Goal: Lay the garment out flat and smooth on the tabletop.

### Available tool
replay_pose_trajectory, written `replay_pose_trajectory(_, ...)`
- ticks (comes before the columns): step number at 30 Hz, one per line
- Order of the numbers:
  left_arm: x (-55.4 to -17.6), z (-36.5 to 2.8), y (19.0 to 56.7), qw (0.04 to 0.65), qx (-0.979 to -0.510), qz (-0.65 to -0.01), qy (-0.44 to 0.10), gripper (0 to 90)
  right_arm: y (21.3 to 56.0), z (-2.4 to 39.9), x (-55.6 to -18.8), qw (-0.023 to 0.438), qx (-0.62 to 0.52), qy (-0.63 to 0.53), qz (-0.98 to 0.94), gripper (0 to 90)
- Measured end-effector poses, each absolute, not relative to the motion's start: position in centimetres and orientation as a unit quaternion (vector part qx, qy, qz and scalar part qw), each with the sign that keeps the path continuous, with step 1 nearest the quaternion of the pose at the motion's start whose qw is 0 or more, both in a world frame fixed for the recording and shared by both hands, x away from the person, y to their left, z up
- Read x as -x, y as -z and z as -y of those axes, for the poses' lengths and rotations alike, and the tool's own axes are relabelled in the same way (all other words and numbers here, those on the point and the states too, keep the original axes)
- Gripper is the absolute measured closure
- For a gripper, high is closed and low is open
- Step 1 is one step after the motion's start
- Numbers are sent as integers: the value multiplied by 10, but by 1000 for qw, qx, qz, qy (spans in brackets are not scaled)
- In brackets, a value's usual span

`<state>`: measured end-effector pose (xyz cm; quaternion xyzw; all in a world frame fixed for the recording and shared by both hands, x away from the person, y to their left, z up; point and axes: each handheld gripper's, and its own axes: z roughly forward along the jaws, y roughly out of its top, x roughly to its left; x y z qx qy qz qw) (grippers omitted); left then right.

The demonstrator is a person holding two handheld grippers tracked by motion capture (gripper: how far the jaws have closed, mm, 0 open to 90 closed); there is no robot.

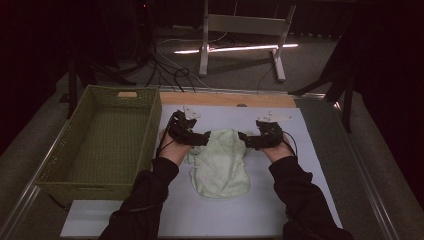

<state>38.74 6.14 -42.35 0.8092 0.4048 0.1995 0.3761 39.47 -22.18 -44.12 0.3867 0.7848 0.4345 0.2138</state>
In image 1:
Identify light green baby garment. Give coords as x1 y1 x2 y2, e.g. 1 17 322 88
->
184 128 252 200

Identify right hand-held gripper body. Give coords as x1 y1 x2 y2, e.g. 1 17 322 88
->
255 110 295 150

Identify green woven basket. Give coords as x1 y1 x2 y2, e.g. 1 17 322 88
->
34 84 163 202

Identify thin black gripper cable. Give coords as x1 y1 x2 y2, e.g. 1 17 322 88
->
282 130 299 158
155 114 176 159

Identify white metal desk frame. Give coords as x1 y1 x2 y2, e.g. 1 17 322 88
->
198 0 297 83

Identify tangled black floor cables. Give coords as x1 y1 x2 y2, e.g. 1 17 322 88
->
144 49 198 93

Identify person's left hand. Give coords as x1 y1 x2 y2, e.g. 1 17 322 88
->
159 129 192 167

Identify person's right hand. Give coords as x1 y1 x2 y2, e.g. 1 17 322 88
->
259 133 296 164

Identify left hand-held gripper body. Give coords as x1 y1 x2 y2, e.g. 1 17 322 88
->
166 105 203 146

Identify white table mat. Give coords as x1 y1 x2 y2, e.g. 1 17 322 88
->
59 103 345 238

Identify black metal stand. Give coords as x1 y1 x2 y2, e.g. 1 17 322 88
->
288 19 359 134
59 49 138 121

